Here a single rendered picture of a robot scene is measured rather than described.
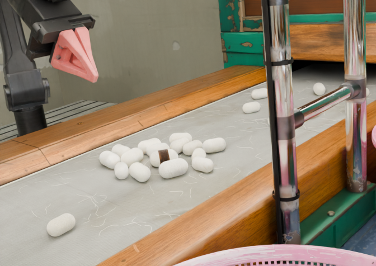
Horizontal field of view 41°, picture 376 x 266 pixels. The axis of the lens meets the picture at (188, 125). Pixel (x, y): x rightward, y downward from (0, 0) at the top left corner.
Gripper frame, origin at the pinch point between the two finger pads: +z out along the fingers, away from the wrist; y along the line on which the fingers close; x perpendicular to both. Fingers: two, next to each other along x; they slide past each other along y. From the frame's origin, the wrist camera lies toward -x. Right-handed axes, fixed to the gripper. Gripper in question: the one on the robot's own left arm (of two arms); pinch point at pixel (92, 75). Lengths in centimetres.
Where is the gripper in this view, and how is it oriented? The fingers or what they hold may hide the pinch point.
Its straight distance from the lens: 74.0
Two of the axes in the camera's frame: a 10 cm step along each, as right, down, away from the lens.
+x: -3.8, 6.5, 6.6
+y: 6.8, -2.8, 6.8
